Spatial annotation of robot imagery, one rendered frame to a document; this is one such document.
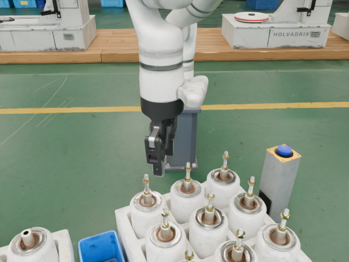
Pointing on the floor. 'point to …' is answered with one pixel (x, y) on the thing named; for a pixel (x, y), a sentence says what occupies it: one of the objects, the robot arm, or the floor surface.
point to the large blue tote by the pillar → (263, 4)
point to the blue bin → (101, 248)
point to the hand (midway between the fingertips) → (163, 159)
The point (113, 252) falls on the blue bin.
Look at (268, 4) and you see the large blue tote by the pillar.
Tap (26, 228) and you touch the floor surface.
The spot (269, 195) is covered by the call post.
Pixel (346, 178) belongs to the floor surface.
